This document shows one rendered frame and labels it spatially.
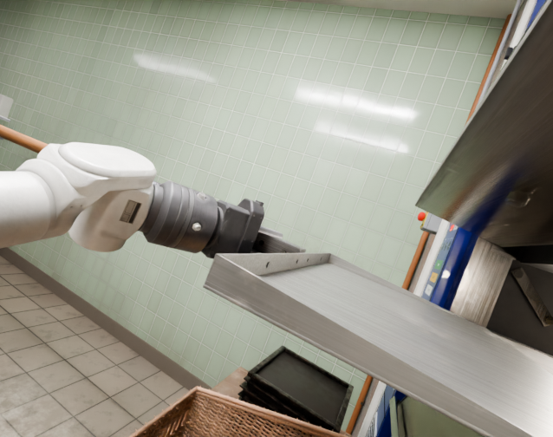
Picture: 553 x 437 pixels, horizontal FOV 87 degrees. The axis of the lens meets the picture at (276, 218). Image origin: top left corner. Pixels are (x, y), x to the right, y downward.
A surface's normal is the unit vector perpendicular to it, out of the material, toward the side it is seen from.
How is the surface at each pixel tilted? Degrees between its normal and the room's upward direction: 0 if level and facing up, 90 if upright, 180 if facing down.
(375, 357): 90
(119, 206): 109
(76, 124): 90
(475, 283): 90
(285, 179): 90
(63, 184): 69
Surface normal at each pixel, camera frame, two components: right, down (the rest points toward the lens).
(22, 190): 0.82, -0.47
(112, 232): 0.38, 0.51
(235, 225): 0.53, 0.22
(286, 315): -0.33, -0.11
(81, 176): 0.38, -0.22
